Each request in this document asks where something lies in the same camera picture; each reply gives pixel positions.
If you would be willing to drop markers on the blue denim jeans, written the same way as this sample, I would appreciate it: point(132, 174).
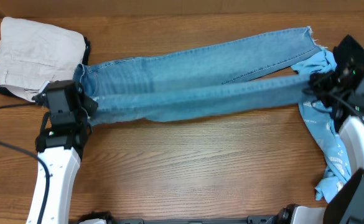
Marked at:
point(217, 79)

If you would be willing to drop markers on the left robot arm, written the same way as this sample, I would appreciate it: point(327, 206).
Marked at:
point(63, 135)

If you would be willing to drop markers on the folded black garment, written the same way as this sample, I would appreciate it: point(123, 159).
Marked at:
point(5, 91)

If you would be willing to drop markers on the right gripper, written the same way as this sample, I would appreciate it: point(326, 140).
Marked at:
point(318, 83)

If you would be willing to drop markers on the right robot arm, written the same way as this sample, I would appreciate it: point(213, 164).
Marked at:
point(348, 205)

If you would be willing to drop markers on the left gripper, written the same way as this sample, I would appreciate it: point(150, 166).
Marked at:
point(89, 106)

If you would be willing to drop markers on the folded beige trousers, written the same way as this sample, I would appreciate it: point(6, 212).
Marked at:
point(33, 54)

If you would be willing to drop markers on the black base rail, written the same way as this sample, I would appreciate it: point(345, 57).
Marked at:
point(194, 221)

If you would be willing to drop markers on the crumpled black garment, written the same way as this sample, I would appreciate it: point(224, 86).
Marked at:
point(347, 50)

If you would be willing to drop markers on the light blue printed t-shirt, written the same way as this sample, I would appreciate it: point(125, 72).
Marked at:
point(321, 127)

